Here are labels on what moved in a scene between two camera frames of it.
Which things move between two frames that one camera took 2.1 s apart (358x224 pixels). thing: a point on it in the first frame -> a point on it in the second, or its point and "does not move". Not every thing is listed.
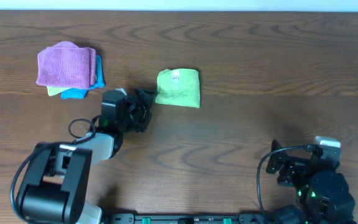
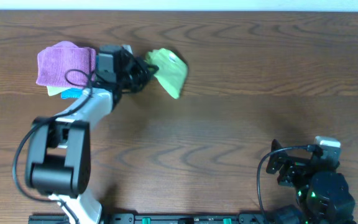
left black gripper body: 140,109 -> 138,74
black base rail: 217,218 does not move
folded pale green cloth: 55,90 does not move
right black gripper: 293,167 does not move
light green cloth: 178,87 -> 173,69
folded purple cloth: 64,64 does not move
